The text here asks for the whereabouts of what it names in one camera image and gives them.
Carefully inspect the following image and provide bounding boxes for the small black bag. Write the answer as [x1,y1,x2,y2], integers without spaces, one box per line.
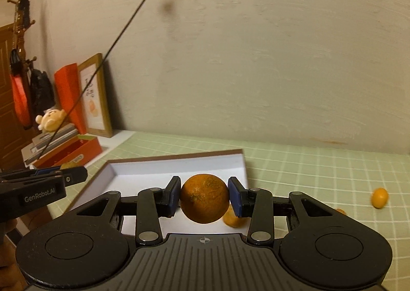
[9,49,24,75]

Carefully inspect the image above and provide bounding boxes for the black hanging strap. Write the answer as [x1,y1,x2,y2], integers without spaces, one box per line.
[18,0,31,24]

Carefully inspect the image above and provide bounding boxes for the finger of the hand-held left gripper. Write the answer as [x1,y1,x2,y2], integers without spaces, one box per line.
[0,167,88,186]
[0,166,63,178]

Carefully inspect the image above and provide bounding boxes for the wooden picture frame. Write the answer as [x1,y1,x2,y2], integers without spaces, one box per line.
[78,53,113,138]

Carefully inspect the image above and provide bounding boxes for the red upright packet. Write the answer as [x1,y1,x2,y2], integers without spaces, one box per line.
[54,63,88,135]

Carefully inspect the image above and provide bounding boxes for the stack of books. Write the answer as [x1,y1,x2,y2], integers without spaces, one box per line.
[21,137,80,166]

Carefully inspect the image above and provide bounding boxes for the black power cable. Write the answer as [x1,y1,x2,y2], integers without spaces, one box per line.
[37,0,162,160]

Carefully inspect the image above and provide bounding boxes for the green checkered tablecloth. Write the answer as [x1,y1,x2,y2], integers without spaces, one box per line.
[48,131,410,291]

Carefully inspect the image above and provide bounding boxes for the brown wooden door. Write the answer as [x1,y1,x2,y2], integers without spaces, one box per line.
[0,23,34,171]

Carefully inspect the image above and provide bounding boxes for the large speckled orange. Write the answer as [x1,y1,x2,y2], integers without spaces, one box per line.
[180,174,230,224]

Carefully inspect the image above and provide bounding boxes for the red open carton blue end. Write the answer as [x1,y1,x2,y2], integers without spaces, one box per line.
[34,135,103,170]

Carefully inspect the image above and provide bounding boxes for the medium orange tangerine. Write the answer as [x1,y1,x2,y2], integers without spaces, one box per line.
[222,206,248,228]

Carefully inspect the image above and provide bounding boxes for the red hanging bag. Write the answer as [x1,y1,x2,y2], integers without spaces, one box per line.
[11,72,33,129]

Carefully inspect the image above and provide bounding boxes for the yellow plush toy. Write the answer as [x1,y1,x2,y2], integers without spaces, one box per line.
[35,108,68,133]

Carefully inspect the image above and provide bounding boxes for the black plastic bag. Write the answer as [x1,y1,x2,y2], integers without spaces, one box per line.
[29,58,56,118]

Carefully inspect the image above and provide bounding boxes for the small orange kumquat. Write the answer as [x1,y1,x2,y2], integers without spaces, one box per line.
[372,187,389,210]

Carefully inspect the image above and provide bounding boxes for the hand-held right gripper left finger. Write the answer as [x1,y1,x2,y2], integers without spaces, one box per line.
[69,176,182,246]

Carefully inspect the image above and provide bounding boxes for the silver kitchen scale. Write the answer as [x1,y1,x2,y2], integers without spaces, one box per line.
[32,124,79,150]

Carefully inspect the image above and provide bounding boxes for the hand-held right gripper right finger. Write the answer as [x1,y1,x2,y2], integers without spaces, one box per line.
[227,176,345,246]

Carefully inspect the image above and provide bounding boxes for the shallow white cardboard box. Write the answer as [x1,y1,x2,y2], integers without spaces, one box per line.
[69,149,250,237]

